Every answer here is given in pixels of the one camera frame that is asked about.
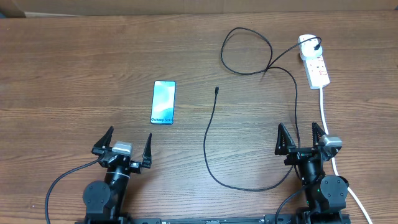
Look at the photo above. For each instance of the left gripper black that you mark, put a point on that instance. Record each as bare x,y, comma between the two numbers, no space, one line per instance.
98,147

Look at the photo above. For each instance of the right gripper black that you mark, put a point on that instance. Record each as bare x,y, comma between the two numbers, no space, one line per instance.
285,145

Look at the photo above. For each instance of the blue-screen Samsung smartphone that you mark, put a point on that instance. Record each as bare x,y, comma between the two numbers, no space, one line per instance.
163,102

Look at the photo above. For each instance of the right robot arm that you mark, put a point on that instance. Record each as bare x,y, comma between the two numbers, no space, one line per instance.
325,194

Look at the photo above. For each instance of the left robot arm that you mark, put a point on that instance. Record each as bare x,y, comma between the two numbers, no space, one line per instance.
104,198

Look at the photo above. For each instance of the white charger plug adapter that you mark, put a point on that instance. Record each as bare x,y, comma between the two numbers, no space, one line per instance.
310,46

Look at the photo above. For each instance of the white power strip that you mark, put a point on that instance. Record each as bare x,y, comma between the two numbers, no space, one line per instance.
316,72

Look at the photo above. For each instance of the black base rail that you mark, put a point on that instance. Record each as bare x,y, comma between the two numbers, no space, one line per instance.
267,219

